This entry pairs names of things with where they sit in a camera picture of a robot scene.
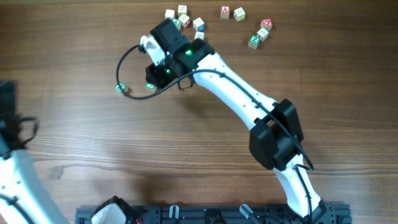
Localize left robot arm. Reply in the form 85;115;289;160
1;80;68;223

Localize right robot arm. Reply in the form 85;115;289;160
139;19;322;223

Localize green J letter block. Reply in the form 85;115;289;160
146;83;157;93

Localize green Z block far left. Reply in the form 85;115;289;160
114;82;129;95

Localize green z block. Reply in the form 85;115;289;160
248;35;261;49
114;82;129;95

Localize yellow sided picture block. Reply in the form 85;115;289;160
194;31;205;40

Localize green A letter block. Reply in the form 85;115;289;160
172;19;182;30

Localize red sided wooden block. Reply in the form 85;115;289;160
178;14;190;28

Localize plain wooden block top left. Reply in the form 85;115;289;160
165;9;175;20

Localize blue sided wooden block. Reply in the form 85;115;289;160
193;17;205;32

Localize wooden block yellow sided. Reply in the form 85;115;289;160
177;5;188;17

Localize red A letter block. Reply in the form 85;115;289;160
220;6;230;19

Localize yellow S wooden block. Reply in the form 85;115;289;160
234;7;246;21

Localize green Z block right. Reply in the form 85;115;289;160
248;35;261;49

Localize red A sided block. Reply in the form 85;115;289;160
257;28;269;42

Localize red O letter block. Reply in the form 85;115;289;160
261;19;273;31

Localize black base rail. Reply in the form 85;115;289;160
74;203;353;224

